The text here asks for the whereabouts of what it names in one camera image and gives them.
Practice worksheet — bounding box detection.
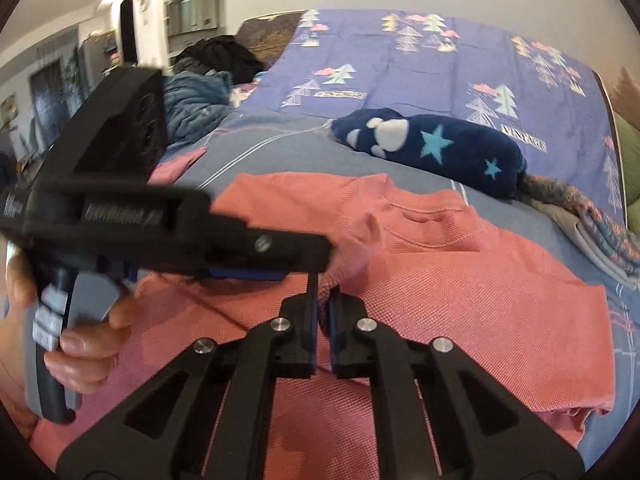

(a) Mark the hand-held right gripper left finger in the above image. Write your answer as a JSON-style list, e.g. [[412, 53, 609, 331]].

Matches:
[[55, 272, 321, 480]]

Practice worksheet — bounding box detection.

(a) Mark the pink knit shirt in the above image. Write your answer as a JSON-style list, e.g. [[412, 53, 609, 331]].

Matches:
[[30, 172, 618, 480]]

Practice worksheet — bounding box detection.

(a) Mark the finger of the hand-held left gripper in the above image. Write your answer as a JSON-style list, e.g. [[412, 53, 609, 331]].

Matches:
[[200, 194, 334, 282]]

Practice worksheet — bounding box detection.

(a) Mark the navy star-print plush garment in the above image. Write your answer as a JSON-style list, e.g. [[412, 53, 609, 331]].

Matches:
[[332, 108, 528, 200]]

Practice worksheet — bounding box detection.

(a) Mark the purple tree-print blanket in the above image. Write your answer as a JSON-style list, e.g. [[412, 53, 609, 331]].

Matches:
[[235, 8, 628, 226]]

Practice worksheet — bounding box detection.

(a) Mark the folded grey cloth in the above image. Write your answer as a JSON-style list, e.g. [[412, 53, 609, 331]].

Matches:
[[532, 200, 640, 281]]

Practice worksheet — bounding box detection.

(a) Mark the person's left hand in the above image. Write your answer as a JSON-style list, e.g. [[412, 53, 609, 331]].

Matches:
[[0, 247, 142, 441]]

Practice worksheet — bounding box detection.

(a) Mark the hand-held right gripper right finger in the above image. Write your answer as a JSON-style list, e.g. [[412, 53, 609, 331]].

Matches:
[[327, 285, 586, 480]]

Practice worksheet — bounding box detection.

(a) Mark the blue-grey striped bedsheet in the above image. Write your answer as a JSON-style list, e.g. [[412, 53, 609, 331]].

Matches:
[[0, 110, 640, 466]]

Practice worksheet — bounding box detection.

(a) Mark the green cushion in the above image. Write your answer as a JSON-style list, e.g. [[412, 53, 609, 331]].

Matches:
[[612, 112, 640, 171]]

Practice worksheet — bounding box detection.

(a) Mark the small pink cloth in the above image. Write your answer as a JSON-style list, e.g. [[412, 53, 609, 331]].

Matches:
[[150, 147, 208, 186]]

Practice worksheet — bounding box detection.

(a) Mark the glass cabinet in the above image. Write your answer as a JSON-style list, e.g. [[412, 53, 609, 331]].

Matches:
[[165, 0, 223, 61]]

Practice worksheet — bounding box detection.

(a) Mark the tan cushion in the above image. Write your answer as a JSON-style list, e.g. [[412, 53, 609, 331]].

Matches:
[[610, 67, 640, 121]]

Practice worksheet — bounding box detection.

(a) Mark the folded floral cloth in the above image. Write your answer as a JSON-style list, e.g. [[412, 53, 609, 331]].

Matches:
[[520, 174, 640, 271]]

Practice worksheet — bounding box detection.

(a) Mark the black clothes pile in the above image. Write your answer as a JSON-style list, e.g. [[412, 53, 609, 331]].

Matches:
[[172, 35, 266, 83]]

